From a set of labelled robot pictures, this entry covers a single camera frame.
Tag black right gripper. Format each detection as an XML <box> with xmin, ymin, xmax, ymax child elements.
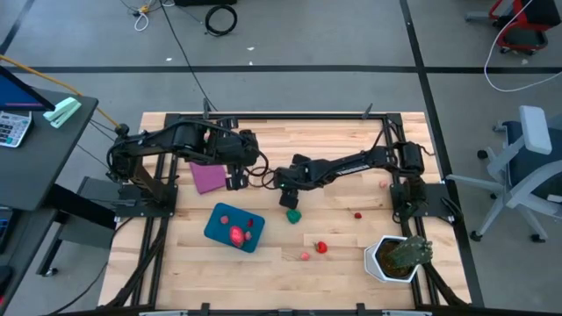
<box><xmin>272</xmin><ymin>164</ymin><xmax>309</xmax><ymax>210</ymax></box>

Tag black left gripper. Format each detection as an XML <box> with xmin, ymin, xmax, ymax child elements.
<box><xmin>225</xmin><ymin>161</ymin><xmax>251</xmax><ymax>191</ymax></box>

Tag large pink dragon fruit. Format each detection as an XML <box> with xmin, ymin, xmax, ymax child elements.
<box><xmin>229</xmin><ymin>226</ymin><xmax>246</xmax><ymax>248</ymax></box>

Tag blue tupperware container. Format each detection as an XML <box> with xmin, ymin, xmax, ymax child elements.
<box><xmin>203</xmin><ymin>202</ymin><xmax>266</xmax><ymax>255</ymax></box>

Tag white hexagonal plant pot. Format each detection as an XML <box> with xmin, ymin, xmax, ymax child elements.
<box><xmin>364</xmin><ymin>234</ymin><xmax>422</xmax><ymax>284</ymax></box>

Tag green cactus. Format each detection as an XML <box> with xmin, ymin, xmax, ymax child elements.
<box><xmin>385</xmin><ymin>234</ymin><xmax>435</xmax><ymax>269</ymax></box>

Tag mint green stapler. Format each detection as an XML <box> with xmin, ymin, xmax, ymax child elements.
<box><xmin>42</xmin><ymin>97</ymin><xmax>83</xmax><ymax>129</ymax></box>

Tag black desk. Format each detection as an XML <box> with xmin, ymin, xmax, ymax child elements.
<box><xmin>0</xmin><ymin>90</ymin><xmax>100</xmax><ymax>308</ymax></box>

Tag grey calculator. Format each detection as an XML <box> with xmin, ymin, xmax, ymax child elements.
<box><xmin>0</xmin><ymin>110</ymin><xmax>33</xmax><ymax>148</ymax></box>

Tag computer monitor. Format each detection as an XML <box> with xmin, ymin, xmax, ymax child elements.
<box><xmin>0</xmin><ymin>65</ymin><xmax>57</xmax><ymax>112</ymax></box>

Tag white and blue office chair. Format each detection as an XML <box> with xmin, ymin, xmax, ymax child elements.
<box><xmin>445</xmin><ymin>104</ymin><xmax>562</xmax><ymax>243</ymax></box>

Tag red and black chair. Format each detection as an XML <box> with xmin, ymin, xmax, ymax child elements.
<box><xmin>465</xmin><ymin>0</ymin><xmax>562</xmax><ymax>56</ymax></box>

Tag black right gripper cable loop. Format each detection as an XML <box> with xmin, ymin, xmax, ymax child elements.
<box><xmin>245</xmin><ymin>164</ymin><xmax>277</xmax><ymax>190</ymax></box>

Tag black aluminium table frame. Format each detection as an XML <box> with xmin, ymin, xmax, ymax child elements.
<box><xmin>104</xmin><ymin>111</ymin><xmax>472</xmax><ymax>316</ymax></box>

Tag long black floor cable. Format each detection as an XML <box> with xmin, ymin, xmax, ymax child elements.
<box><xmin>158</xmin><ymin>0</ymin><xmax>220</xmax><ymax>113</ymax></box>

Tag coiled black cable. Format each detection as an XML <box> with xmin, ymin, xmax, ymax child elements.
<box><xmin>205</xmin><ymin>4</ymin><xmax>239</xmax><ymax>37</ymax></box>

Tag short white cable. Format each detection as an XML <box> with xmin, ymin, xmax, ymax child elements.
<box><xmin>133</xmin><ymin>11</ymin><xmax>150</xmax><ymax>32</ymax></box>

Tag yellow cable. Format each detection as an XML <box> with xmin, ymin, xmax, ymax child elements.
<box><xmin>0</xmin><ymin>54</ymin><xmax>122</xmax><ymax>128</ymax></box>

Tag long white cable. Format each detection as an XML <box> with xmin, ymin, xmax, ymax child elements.
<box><xmin>483</xmin><ymin>0</ymin><xmax>562</xmax><ymax>93</ymax></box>

